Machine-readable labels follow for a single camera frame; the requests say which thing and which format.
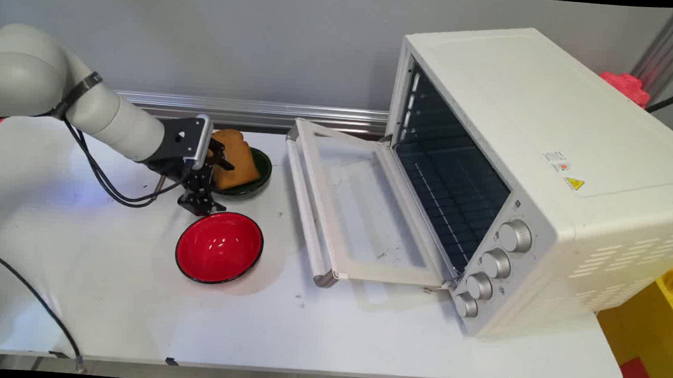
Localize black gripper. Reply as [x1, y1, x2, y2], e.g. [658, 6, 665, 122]
[177, 136, 237, 219]

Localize brown toast slice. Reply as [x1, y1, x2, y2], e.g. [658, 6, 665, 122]
[207, 128, 265, 194]

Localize dark green plate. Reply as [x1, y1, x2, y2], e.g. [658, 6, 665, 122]
[213, 145, 274, 201]

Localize red bowl with black rim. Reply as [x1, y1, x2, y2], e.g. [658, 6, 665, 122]
[173, 209, 266, 288]

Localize silver oven knob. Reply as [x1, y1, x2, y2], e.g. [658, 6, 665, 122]
[479, 247, 513, 280]
[453, 292, 480, 320]
[497, 218, 534, 254]
[465, 271, 495, 302]

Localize white label sticker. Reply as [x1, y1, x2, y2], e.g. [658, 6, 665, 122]
[540, 149, 573, 174]

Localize white toaster oven body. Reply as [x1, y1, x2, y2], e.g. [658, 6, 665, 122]
[373, 19, 673, 350]

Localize red crumpled object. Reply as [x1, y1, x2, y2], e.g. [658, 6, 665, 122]
[597, 70, 653, 110]

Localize yellow foam mat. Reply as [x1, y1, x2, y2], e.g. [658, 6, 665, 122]
[577, 253, 673, 378]

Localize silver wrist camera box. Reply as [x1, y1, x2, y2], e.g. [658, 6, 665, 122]
[192, 114, 214, 172]

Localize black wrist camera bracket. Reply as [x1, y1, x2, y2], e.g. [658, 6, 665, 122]
[146, 114, 207, 183]

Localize aluminium table rail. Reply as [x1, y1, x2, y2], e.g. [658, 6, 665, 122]
[112, 89, 390, 137]

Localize white oven door handle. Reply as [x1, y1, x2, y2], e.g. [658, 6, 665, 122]
[276, 121, 351, 289]

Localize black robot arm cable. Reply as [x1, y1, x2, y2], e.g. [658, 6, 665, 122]
[57, 118, 196, 212]

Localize black cable strap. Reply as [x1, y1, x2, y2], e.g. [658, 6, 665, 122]
[53, 69, 104, 123]

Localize long black table cable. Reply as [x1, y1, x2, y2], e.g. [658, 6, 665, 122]
[0, 245, 95, 374]

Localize dark wire oven rack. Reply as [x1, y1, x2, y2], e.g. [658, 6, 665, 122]
[389, 137, 513, 273]

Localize aluminium frame post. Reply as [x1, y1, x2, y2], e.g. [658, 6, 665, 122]
[629, 5, 673, 100]

